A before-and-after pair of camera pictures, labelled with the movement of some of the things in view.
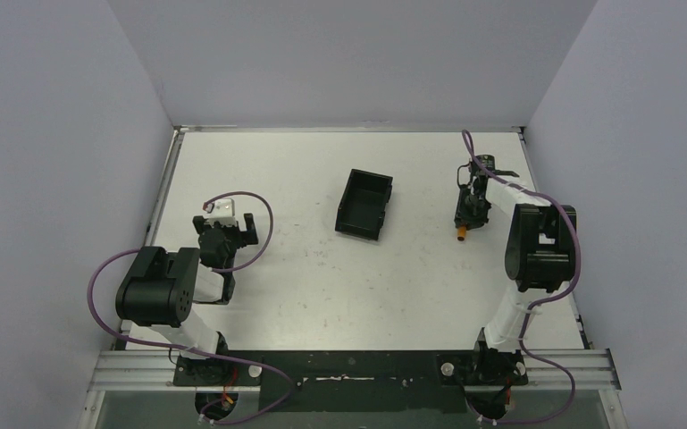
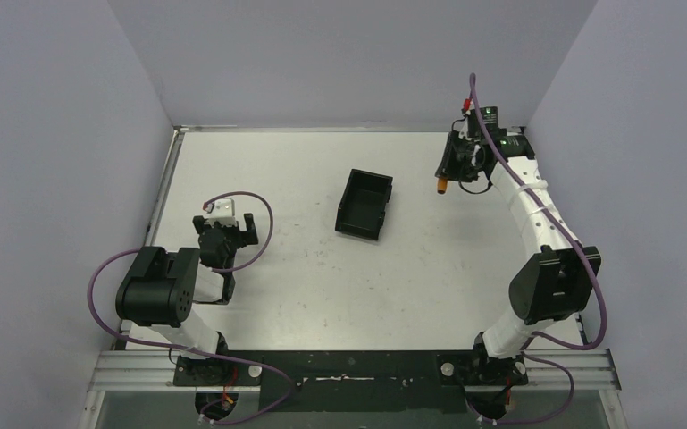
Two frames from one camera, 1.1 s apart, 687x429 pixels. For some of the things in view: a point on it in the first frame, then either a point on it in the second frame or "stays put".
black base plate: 358,381 stays put
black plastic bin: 364,204 stays put
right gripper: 464,215 to 449,167
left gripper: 248,231 stays put
